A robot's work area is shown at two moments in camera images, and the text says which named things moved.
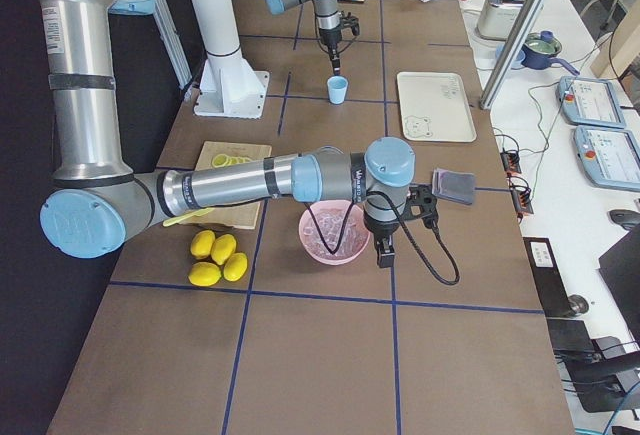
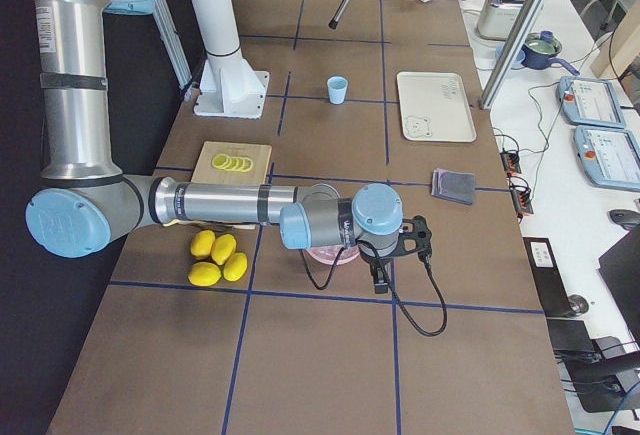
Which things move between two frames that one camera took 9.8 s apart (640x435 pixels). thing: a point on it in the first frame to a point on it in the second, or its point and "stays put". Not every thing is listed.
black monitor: x=619 y=267 stays put
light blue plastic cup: x=337 y=89 stays put
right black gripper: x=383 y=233 to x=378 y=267
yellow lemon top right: x=222 y=248 stays put
